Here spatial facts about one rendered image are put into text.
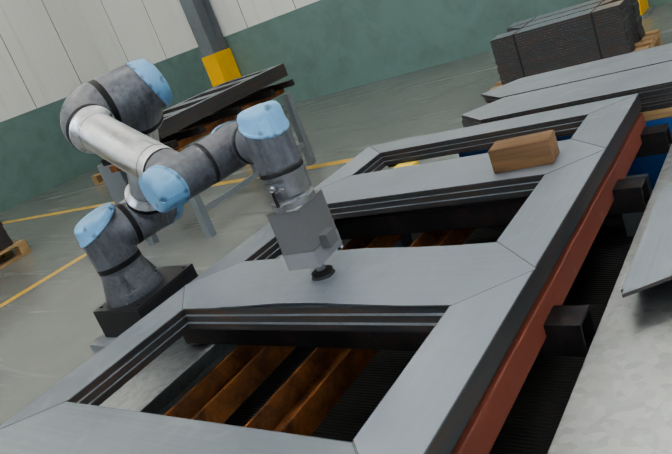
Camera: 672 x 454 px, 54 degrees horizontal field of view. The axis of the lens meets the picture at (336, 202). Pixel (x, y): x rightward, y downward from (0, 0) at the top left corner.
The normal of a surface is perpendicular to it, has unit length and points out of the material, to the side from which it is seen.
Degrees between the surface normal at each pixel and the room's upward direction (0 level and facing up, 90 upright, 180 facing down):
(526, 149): 90
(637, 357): 0
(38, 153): 90
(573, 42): 90
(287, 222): 90
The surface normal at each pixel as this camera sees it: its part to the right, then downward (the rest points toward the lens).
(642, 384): -0.34, -0.90
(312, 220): 0.83, -0.14
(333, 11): -0.53, 0.43
